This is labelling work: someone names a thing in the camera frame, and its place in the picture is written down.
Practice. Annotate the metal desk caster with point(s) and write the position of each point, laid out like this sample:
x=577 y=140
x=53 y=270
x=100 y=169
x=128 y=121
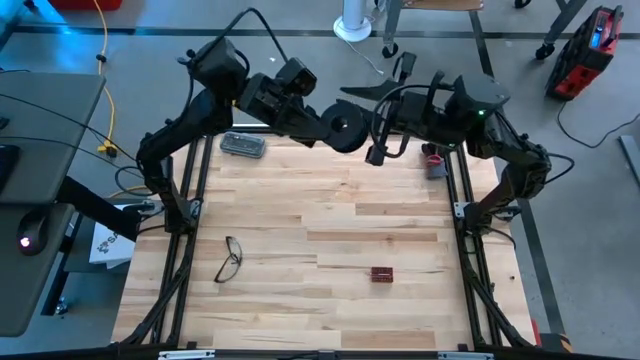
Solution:
x=62 y=306

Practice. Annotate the red and black tool case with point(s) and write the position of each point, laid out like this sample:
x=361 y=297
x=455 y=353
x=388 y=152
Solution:
x=582 y=55

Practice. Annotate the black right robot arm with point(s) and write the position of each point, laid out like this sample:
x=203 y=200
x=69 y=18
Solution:
x=515 y=150

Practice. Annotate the white printed box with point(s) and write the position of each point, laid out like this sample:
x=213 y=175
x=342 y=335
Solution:
x=107 y=247

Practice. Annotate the black aluminium table frame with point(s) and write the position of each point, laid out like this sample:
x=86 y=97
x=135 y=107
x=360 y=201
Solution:
x=190 y=165

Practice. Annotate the black computer mouse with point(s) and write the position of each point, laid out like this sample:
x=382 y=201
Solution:
x=32 y=232

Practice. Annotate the grey desk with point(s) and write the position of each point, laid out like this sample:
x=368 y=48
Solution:
x=40 y=150

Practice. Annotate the silver metal bracket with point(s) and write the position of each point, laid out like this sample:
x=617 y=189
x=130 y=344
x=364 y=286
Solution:
x=186 y=355
x=465 y=356

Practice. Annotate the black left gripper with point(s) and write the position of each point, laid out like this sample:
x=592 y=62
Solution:
x=265 y=100

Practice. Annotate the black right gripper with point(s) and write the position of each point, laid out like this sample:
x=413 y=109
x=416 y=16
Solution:
x=422 y=117

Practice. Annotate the wooden workbench on casters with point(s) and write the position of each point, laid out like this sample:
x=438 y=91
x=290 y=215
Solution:
x=391 y=25

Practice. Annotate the grey metal bar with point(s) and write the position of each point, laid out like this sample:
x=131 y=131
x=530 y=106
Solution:
x=631 y=157

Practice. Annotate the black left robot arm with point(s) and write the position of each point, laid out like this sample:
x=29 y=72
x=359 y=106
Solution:
x=200 y=120

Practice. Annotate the red plastic bin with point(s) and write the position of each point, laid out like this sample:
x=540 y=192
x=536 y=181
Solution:
x=85 y=4

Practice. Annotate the red bit holder block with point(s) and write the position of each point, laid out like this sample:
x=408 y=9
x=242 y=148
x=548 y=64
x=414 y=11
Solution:
x=382 y=274

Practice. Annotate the white pole with round base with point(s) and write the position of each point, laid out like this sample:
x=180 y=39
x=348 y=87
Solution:
x=353 y=27

